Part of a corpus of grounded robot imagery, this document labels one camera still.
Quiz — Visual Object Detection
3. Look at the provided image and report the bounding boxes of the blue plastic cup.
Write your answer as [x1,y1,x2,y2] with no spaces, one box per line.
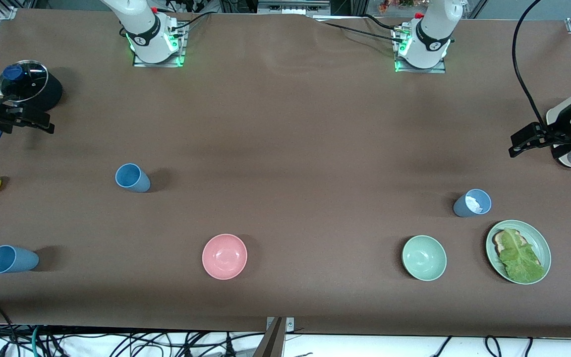
[115,163,151,193]
[0,245,40,274]
[453,188,492,218]

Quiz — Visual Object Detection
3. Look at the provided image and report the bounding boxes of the glass lid with blue knob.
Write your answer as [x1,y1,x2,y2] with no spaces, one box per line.
[0,60,49,103]

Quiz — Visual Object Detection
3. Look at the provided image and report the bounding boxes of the bread slice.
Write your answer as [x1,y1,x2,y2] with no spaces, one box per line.
[495,230,529,256]

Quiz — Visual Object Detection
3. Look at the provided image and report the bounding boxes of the light green plate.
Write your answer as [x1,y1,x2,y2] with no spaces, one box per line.
[486,220,552,285]

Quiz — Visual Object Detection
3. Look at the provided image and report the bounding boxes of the green lettuce leaf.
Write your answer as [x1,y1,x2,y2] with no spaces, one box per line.
[500,228,546,282]

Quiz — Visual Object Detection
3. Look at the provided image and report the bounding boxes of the light green bowl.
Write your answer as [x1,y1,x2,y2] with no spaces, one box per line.
[402,235,448,282]

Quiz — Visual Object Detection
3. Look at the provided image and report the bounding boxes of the colourful plastic toys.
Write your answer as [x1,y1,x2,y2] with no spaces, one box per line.
[377,0,416,13]

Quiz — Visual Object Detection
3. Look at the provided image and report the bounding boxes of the table cover sheet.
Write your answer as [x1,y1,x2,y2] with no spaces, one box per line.
[0,7,571,341]

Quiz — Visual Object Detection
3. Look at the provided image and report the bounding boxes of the pink bowl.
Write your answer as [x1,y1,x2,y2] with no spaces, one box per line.
[202,234,248,280]

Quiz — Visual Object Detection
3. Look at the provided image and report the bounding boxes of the grey metal box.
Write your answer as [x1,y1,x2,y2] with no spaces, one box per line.
[257,0,331,15]

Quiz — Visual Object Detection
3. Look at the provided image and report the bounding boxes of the grey brown slanted bar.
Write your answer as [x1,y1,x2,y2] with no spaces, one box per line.
[252,317,286,357]

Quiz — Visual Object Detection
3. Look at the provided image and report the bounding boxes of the black pot with blue handle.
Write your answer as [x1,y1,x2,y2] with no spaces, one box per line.
[0,59,63,144]

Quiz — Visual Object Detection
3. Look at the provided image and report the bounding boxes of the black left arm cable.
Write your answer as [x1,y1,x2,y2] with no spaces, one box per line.
[512,0,549,127]

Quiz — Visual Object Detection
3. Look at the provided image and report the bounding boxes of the metal base plate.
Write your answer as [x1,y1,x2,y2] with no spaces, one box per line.
[394,26,447,74]
[133,24,186,68]

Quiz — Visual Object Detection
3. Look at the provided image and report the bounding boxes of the green cable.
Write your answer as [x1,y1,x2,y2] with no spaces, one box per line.
[30,325,43,357]

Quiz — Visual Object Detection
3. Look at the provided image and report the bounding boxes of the metal table edge bracket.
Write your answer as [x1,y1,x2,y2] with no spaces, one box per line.
[266,317,295,333]

